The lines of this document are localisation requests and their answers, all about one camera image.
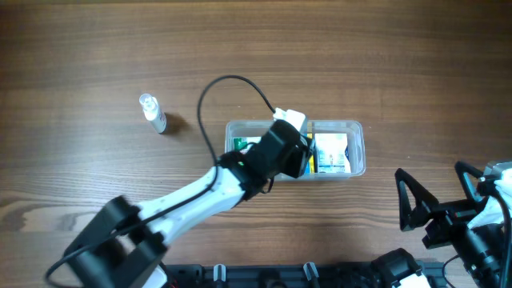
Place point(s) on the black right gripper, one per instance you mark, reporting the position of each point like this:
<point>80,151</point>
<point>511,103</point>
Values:
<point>441,218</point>

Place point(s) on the white medicine box in container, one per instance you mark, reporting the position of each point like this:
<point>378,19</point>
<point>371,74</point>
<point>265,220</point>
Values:
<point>332,153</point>

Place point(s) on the clear plastic container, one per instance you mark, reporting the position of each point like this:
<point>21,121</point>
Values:
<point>353,130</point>

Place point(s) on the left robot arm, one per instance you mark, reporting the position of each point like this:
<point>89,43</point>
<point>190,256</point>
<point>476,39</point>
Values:
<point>123,244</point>

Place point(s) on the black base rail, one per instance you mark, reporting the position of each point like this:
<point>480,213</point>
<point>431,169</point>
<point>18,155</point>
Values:
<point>377,273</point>

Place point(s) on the white green Panadol box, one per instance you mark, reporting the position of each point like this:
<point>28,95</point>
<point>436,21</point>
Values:
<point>243,144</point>

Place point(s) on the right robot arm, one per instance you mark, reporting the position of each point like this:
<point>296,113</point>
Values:
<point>477,227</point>

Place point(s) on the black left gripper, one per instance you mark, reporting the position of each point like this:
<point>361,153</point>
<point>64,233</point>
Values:
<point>302,161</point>

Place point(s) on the blue VapoDrops box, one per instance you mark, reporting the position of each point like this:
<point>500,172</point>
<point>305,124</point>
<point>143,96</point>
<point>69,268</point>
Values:
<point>311,166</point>

